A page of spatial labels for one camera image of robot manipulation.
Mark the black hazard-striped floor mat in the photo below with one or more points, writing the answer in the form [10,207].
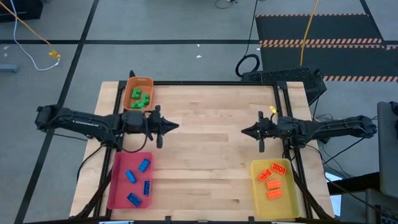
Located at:
[326,28]

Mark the orange plastic bin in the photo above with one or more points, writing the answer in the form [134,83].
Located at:
[146,85]

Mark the red plastic tray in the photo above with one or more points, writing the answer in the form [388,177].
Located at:
[118,174]

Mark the orange toy brick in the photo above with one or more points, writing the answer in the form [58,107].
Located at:
[279,168]
[264,175]
[275,194]
[274,184]

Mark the grey floor object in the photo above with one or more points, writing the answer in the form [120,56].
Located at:
[7,68]

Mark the black perforated computer case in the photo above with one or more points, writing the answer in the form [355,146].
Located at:
[289,76]

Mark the grey equipment cabinet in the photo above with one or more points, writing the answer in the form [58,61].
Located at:
[388,149]

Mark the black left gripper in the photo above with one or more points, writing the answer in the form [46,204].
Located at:
[152,124]

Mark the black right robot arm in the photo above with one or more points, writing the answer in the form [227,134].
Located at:
[335,127]

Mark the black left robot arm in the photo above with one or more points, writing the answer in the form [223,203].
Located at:
[84,121]

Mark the yellow plastic tray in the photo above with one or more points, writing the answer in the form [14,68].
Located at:
[280,208]

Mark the black box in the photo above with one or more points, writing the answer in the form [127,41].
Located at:
[25,11]

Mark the black desk edge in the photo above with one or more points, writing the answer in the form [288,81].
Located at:
[357,183]

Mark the blue toy brick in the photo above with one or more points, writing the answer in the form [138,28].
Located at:
[144,165]
[146,188]
[131,176]
[134,199]

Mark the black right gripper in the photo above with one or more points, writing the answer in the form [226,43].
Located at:
[269,129]

